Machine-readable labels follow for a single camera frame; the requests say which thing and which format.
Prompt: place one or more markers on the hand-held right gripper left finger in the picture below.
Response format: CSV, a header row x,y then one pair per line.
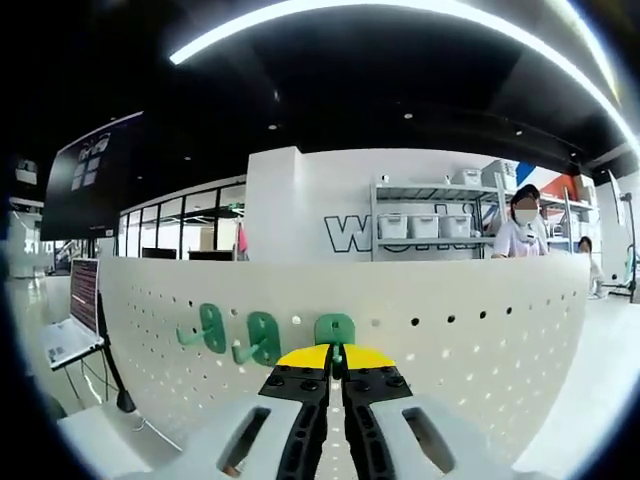
x,y
300,395

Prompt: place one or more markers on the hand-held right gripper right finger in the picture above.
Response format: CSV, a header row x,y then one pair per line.
x,y
375,395

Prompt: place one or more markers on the striped wall banner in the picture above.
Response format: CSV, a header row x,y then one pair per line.
x,y
555,187

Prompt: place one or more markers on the silver laptop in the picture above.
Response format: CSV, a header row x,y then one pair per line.
x,y
82,290

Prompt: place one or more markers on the large dark wall screen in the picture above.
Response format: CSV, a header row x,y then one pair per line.
x,y
100,200

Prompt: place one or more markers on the white lidded storage bin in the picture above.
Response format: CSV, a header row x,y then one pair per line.
x,y
424,227
393,227
456,227

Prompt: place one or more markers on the green hook assembly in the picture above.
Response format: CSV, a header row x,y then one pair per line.
x,y
212,330
267,340
335,327

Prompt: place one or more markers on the black laptop stand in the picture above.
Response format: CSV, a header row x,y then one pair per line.
x,y
125,400

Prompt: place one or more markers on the long ceiling light strip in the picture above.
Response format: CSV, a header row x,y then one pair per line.
x,y
185,52

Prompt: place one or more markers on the pink hanging cloth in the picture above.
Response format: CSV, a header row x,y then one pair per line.
x,y
242,237

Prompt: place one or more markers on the grey metal storage shelf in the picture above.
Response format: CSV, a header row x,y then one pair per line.
x,y
430,191

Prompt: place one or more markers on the small white storage box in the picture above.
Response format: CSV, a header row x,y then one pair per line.
x,y
470,178

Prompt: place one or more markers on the large white storage crate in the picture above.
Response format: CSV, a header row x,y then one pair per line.
x,y
500,175

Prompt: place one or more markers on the white pegboard mounting plate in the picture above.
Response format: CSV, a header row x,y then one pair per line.
x,y
450,375

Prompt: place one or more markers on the white ceiling projector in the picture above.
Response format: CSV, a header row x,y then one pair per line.
x,y
27,172

